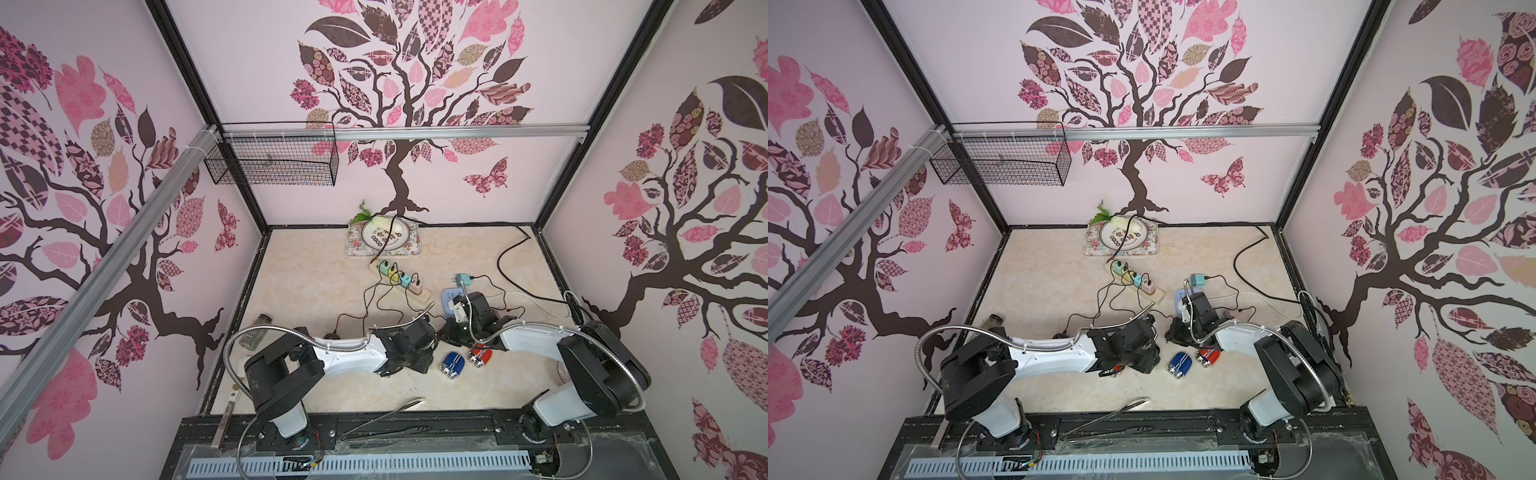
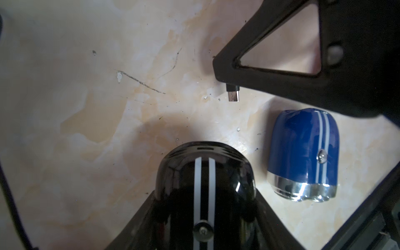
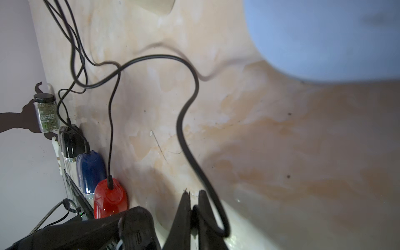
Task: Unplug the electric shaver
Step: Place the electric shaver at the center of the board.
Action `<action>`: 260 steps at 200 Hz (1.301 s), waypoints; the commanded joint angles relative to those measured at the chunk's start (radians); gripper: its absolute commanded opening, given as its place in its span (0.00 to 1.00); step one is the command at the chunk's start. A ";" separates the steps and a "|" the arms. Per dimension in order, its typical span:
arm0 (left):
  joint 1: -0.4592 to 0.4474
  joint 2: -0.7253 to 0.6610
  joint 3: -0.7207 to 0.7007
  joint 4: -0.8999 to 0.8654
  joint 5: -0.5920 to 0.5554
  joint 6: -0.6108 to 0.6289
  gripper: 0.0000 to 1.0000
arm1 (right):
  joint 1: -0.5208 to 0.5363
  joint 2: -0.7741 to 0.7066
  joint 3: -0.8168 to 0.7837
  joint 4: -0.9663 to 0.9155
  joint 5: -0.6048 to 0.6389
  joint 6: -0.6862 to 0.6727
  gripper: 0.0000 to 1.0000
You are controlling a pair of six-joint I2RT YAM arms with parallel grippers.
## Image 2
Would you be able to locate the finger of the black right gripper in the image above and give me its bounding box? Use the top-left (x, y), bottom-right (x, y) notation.
top-left (213, 1), bottom-right (400, 119)

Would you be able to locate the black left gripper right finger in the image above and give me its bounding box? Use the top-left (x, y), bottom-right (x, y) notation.
top-left (256, 190), bottom-right (304, 250)

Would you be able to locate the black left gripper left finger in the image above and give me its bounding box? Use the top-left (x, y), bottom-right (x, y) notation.
top-left (105, 191), bottom-right (156, 250)

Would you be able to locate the black electric shaver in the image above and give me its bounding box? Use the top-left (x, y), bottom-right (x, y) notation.
top-left (154, 141), bottom-right (256, 250)

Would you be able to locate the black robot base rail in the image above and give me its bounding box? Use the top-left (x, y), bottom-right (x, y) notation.
top-left (323, 165), bottom-right (400, 250)

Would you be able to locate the blue electric shaver right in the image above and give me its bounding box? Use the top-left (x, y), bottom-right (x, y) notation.
top-left (267, 108), bottom-right (340, 202)

